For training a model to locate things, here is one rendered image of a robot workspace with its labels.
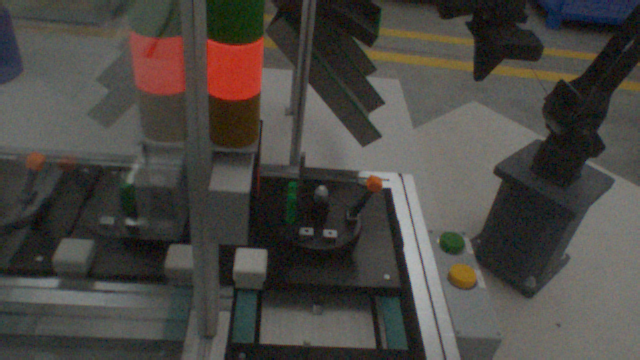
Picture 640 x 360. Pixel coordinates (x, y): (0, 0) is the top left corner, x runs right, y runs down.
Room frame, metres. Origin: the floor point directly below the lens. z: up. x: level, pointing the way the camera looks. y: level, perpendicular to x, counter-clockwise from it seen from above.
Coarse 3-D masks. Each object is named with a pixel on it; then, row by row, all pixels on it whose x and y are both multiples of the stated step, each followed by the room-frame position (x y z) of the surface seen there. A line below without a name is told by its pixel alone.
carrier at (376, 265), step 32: (288, 192) 0.62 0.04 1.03; (320, 192) 0.61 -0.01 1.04; (352, 192) 0.71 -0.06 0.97; (256, 224) 0.60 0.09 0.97; (288, 224) 0.59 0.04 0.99; (320, 224) 0.60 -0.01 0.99; (352, 224) 0.61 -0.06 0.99; (384, 224) 0.64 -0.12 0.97; (256, 256) 0.52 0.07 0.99; (288, 256) 0.54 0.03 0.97; (320, 256) 0.55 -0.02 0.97; (352, 256) 0.56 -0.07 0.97; (384, 256) 0.57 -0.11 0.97; (256, 288) 0.49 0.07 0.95; (288, 288) 0.49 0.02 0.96; (320, 288) 0.50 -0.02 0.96; (352, 288) 0.50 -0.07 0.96; (384, 288) 0.51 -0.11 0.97
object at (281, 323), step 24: (240, 312) 0.45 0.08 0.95; (264, 312) 0.48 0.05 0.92; (288, 312) 0.49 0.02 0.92; (312, 312) 0.49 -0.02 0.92; (336, 312) 0.50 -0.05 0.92; (360, 312) 0.50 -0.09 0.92; (384, 312) 0.48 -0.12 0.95; (216, 336) 0.40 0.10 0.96; (240, 336) 0.41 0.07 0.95; (264, 336) 0.44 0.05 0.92; (288, 336) 0.44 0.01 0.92; (312, 336) 0.45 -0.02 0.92; (336, 336) 0.46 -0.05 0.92; (360, 336) 0.46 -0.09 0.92; (384, 336) 0.45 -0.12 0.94
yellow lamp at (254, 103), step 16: (208, 96) 0.40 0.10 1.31; (256, 96) 0.41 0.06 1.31; (224, 112) 0.39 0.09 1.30; (240, 112) 0.39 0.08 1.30; (256, 112) 0.41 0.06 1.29; (224, 128) 0.39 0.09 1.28; (240, 128) 0.39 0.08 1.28; (256, 128) 0.41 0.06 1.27; (224, 144) 0.39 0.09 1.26; (240, 144) 0.39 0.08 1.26
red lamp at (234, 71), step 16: (208, 48) 0.40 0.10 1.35; (224, 48) 0.39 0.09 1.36; (240, 48) 0.39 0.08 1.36; (256, 48) 0.40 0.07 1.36; (208, 64) 0.40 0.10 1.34; (224, 64) 0.39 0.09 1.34; (240, 64) 0.39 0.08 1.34; (256, 64) 0.41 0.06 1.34; (208, 80) 0.40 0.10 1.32; (224, 80) 0.39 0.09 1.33; (240, 80) 0.39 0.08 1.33; (256, 80) 0.41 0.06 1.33; (224, 96) 0.39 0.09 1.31; (240, 96) 0.39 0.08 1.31
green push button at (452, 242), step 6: (444, 234) 0.64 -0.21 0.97; (450, 234) 0.64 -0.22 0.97; (456, 234) 0.64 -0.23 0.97; (444, 240) 0.62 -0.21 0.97; (450, 240) 0.62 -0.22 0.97; (456, 240) 0.62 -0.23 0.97; (462, 240) 0.63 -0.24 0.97; (444, 246) 0.61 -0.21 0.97; (450, 246) 0.61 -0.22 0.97; (456, 246) 0.61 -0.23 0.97; (462, 246) 0.61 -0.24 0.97; (450, 252) 0.61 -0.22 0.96; (456, 252) 0.61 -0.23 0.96
